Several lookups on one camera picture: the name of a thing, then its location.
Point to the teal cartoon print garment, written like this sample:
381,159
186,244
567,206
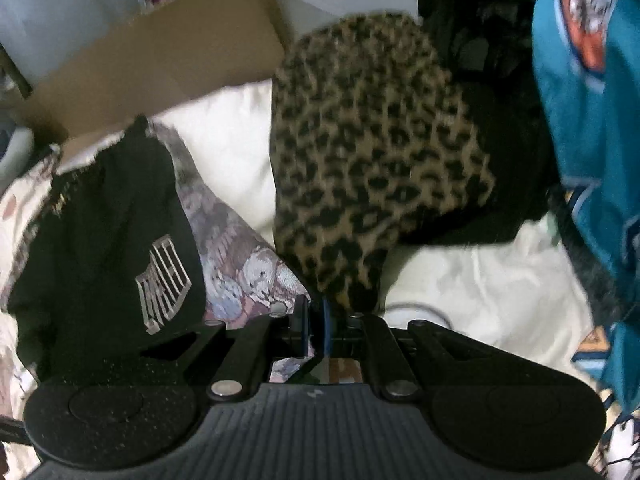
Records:
575,110

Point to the brown cardboard sheet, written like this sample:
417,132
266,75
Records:
150,60

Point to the black shorts with floral trim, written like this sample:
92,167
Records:
110,220

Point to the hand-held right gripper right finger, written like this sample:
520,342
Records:
327,330

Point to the bear print blanket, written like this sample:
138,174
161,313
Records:
475,285

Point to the leopard print garment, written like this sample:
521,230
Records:
360,160

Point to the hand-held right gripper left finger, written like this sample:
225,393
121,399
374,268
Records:
305,330

